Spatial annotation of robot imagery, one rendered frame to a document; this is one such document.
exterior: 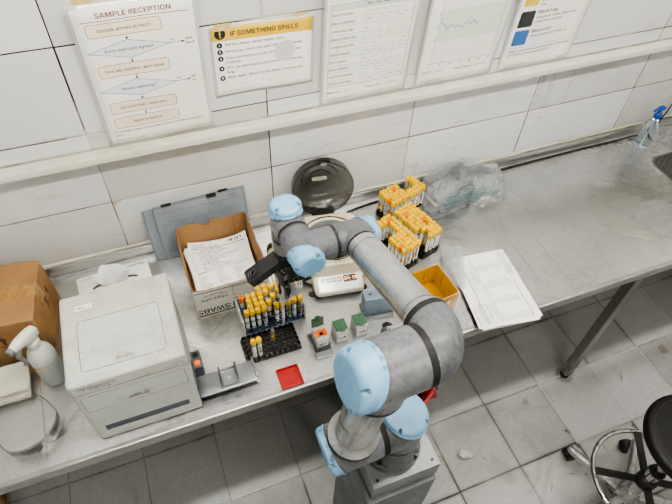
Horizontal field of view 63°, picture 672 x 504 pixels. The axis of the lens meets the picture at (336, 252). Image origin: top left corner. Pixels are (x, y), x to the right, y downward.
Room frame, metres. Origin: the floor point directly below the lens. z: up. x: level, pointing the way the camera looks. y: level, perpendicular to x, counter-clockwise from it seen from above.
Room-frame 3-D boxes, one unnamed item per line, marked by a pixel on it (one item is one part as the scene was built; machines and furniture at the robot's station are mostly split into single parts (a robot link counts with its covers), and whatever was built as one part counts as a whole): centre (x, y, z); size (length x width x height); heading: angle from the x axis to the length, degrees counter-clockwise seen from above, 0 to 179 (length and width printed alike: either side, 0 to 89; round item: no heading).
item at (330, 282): (1.22, 0.01, 0.94); 0.30 x 0.24 x 0.12; 15
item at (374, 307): (1.03, -0.14, 0.92); 0.10 x 0.07 x 0.10; 106
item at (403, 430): (0.55, -0.17, 1.12); 0.13 x 0.12 x 0.14; 116
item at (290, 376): (0.77, 0.11, 0.88); 0.07 x 0.07 x 0.01; 24
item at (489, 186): (1.65, -0.56, 0.94); 0.20 x 0.17 x 0.14; 97
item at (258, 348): (0.88, 0.18, 0.93); 0.17 x 0.09 x 0.11; 114
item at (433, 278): (1.08, -0.31, 0.93); 0.13 x 0.13 x 0.10; 29
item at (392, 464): (0.56, -0.18, 1.00); 0.15 x 0.15 x 0.10
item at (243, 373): (0.73, 0.31, 0.92); 0.21 x 0.07 x 0.05; 114
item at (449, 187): (1.59, -0.41, 0.97); 0.26 x 0.17 x 0.19; 128
